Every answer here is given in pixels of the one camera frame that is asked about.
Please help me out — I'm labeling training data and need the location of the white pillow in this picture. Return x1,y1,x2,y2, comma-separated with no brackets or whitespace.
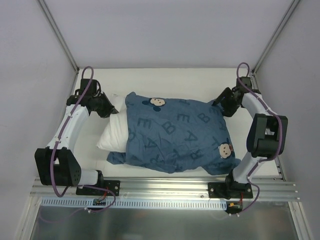
96,93,129,153

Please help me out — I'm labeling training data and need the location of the blue patterned pillowcase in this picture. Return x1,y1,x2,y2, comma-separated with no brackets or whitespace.
107,92,241,176

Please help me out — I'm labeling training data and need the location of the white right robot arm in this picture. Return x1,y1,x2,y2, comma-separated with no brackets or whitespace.
207,87,288,200

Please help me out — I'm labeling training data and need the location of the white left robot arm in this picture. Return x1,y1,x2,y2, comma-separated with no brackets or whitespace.
34,93,118,195

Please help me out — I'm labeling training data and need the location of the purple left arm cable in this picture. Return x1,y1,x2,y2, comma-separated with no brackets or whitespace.
51,66,116,213

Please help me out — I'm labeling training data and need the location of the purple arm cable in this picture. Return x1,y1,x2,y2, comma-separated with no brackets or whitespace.
224,62,286,218
51,66,116,213

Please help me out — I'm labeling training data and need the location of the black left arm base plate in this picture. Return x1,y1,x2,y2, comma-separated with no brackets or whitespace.
75,180,121,197

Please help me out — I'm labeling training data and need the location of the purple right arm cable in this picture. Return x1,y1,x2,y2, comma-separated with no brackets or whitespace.
224,62,286,218

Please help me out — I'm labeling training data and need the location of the left aluminium frame post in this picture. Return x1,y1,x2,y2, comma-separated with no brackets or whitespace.
36,0,80,73

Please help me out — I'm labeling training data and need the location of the aluminium frame post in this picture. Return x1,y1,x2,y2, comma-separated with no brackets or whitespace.
252,0,301,75
36,0,80,73

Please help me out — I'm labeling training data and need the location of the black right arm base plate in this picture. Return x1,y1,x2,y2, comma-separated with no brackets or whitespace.
207,182,253,200

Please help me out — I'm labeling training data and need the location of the aluminium mounting rail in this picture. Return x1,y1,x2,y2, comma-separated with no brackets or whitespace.
29,176,300,202

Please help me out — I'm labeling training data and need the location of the right aluminium frame post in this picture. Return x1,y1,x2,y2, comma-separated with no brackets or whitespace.
252,0,301,75

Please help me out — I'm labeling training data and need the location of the white slotted cable duct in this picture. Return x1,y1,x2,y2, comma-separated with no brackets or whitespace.
41,197,227,211

